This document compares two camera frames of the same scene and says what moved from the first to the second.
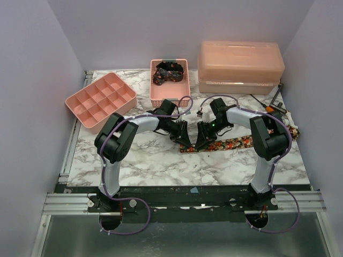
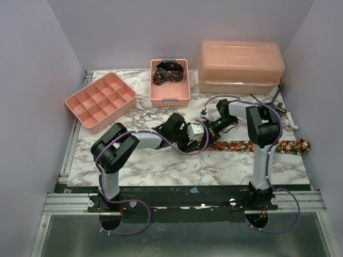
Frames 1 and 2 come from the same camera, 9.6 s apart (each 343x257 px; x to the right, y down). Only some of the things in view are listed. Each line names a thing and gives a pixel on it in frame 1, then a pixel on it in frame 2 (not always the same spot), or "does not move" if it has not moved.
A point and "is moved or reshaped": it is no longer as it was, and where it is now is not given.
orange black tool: (272, 107) does not move
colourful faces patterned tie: (233, 143) is moved or reshaped
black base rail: (182, 201) does not move
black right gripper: (203, 130) does not move
